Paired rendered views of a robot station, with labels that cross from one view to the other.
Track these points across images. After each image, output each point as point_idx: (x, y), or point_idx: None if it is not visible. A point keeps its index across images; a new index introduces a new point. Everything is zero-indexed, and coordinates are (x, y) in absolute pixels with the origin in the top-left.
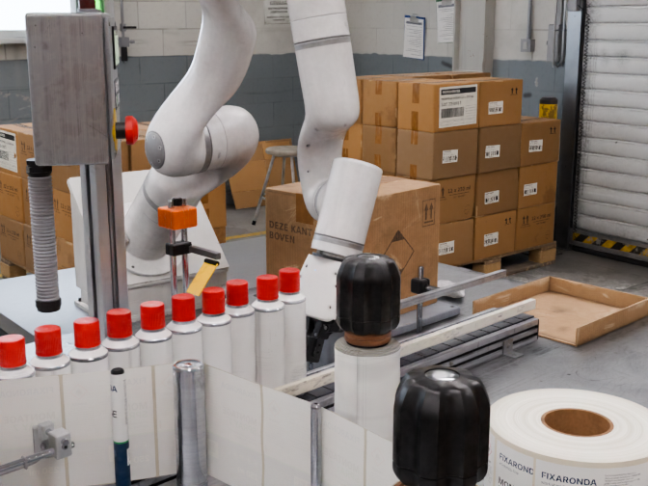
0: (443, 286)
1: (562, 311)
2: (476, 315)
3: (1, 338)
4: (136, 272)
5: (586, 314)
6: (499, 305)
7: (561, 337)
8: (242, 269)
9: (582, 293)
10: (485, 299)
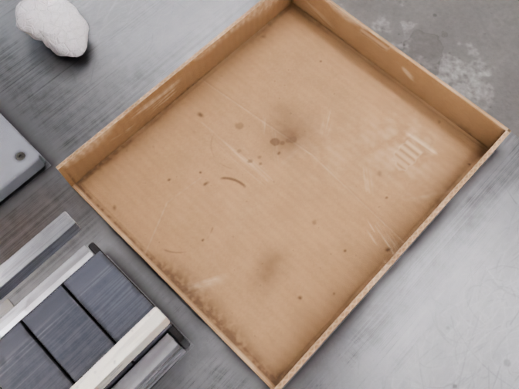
0: (30, 32)
1: (293, 144)
2: (11, 332)
3: None
4: None
5: (346, 163)
6: (147, 118)
7: (250, 338)
8: None
9: (359, 44)
10: (97, 141)
